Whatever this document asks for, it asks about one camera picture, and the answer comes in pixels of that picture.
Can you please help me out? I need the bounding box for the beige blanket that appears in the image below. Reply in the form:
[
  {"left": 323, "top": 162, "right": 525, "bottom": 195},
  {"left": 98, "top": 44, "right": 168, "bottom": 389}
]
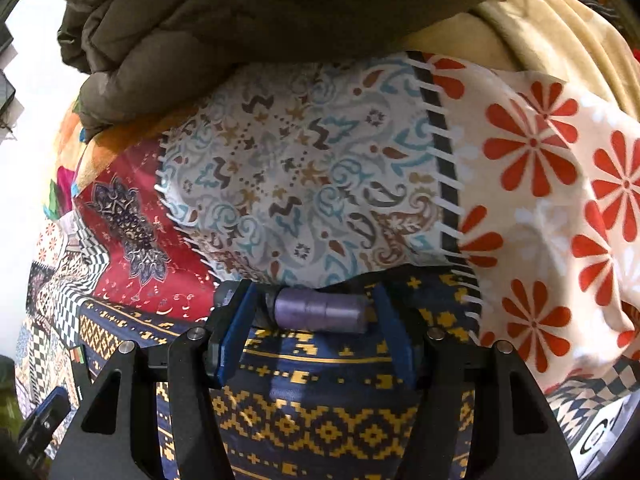
[{"left": 400, "top": 0, "right": 640, "bottom": 126}]

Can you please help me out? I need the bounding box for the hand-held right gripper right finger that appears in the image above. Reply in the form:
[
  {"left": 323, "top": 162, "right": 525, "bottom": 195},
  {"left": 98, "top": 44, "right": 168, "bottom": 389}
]
[{"left": 372, "top": 284, "right": 582, "bottom": 480}]

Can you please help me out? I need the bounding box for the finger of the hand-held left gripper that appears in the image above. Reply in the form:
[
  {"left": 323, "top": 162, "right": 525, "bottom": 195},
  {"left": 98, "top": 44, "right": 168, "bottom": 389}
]
[{"left": 17, "top": 385, "right": 72, "bottom": 458}]

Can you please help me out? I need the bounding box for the brown quilted jacket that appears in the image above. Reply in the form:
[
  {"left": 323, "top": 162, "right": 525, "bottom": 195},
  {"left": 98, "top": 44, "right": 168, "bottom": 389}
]
[{"left": 37, "top": 0, "right": 551, "bottom": 128}]

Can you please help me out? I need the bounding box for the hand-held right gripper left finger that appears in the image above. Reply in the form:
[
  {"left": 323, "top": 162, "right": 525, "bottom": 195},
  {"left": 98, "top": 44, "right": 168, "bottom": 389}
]
[{"left": 47, "top": 279, "right": 259, "bottom": 480}]

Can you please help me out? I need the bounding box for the colourful block print blanket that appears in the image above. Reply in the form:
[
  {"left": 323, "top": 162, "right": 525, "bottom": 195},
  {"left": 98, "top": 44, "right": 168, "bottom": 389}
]
[{"left": 42, "top": 105, "right": 88, "bottom": 218}]

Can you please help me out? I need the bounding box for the purple marker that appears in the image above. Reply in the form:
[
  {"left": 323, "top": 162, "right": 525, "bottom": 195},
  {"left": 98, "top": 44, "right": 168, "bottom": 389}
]
[{"left": 214, "top": 282, "right": 370, "bottom": 336}]

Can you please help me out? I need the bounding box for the black marker box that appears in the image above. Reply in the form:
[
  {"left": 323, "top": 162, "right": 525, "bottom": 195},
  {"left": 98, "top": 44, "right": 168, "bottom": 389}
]
[{"left": 69, "top": 342, "right": 87, "bottom": 405}]

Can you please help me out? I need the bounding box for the green cloth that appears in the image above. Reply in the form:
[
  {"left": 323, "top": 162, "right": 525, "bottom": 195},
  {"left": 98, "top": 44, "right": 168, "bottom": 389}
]
[{"left": 0, "top": 355, "right": 22, "bottom": 433}]

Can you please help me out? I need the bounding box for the patchwork printed blanket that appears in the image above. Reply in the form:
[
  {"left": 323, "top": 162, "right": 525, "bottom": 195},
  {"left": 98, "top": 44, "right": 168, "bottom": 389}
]
[{"left": 15, "top": 52, "right": 640, "bottom": 480}]

